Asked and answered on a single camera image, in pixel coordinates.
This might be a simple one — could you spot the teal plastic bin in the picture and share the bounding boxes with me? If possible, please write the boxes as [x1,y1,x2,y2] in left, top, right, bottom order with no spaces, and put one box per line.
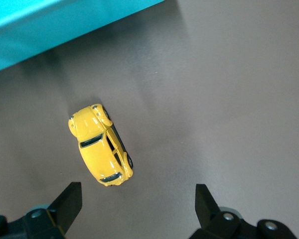
[0,0,165,75]

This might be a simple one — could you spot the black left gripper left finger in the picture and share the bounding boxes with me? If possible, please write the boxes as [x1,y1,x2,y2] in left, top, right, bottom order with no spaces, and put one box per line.
[0,181,83,239]

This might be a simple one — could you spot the yellow beetle toy car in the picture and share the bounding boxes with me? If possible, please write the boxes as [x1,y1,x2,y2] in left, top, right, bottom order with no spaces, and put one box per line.
[68,104,135,187]

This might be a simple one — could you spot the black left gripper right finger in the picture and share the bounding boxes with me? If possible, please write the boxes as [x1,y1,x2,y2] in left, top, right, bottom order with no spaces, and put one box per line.
[189,183,299,239]

